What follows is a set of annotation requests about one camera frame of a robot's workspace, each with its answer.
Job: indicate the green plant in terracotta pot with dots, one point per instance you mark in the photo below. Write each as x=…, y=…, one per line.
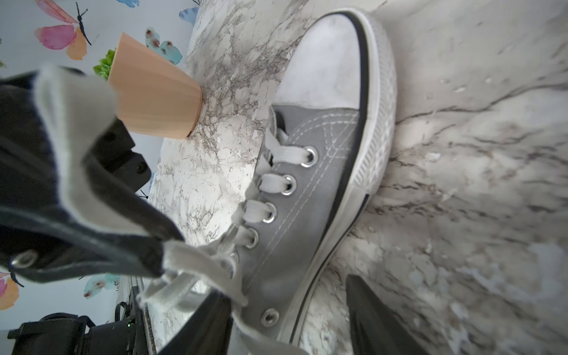
x=154, y=97

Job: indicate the grey canvas sneaker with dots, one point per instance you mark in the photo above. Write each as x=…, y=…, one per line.
x=325, y=150

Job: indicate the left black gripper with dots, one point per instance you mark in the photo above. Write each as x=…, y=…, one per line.
x=62, y=214

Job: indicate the white shoelace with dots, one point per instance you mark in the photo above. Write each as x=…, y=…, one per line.
x=213, y=248

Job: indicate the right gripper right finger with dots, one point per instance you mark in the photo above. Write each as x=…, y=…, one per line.
x=373, y=326

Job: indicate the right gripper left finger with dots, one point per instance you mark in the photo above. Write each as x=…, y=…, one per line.
x=208, y=330

